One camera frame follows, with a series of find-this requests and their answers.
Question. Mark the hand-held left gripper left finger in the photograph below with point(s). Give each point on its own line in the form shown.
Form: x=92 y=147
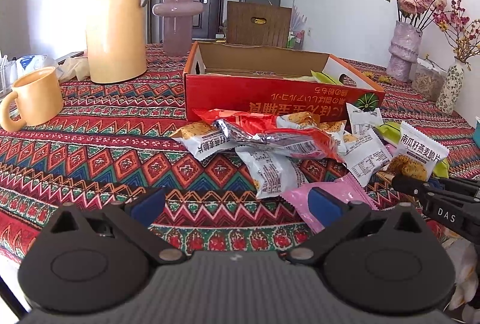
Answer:
x=146 y=204

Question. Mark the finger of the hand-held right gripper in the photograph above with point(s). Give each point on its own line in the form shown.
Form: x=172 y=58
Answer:
x=461 y=187
x=408 y=185

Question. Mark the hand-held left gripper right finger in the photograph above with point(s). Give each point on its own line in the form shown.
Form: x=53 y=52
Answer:
x=323 y=204

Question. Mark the pink snack packet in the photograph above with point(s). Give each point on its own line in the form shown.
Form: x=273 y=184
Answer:
x=296 y=196

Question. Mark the white crisp snack packet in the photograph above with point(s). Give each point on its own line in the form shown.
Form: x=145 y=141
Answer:
x=420 y=147

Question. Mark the green snack packet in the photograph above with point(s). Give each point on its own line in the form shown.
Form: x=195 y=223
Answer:
x=390 y=130
x=320 y=78

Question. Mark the pile of white snack packets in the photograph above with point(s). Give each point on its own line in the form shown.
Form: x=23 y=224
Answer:
x=270 y=174

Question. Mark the red snack packet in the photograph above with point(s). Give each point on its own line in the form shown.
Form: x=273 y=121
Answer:
x=300 y=144

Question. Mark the red cardboard box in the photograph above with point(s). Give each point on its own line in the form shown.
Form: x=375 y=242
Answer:
x=262 y=95

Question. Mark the teal box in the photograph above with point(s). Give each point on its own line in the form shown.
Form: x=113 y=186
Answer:
x=477 y=132

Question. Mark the speckled floral vase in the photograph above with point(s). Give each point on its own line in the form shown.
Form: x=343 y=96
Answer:
x=450 y=91

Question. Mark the clear storage jar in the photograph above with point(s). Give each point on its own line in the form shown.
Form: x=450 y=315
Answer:
x=427 y=83

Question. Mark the fallen yellow blossoms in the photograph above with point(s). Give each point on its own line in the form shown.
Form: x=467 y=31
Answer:
x=384 y=79

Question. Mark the textured pink vase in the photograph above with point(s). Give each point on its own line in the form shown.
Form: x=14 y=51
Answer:
x=403 y=53

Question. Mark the yellow mug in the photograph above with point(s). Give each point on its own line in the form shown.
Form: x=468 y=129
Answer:
x=37 y=98

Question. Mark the crumpled clear plastic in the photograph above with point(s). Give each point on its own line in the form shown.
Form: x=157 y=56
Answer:
x=73 y=68

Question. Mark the storage cart with bottles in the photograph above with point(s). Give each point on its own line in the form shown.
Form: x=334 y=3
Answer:
x=296 y=38

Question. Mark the smooth pink vase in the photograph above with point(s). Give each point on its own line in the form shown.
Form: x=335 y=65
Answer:
x=176 y=31

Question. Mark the yellow thermos jug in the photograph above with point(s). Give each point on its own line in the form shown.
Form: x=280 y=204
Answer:
x=116 y=27

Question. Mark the white plastic bag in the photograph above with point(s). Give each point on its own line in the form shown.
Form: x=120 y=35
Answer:
x=33 y=63

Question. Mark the wooden chair back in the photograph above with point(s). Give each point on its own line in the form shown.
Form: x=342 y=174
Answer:
x=258 y=35

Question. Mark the clear glass cup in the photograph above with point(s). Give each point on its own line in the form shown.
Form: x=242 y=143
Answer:
x=7 y=76

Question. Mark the dark entrance door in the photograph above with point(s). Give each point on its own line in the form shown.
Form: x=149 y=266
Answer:
x=210 y=8

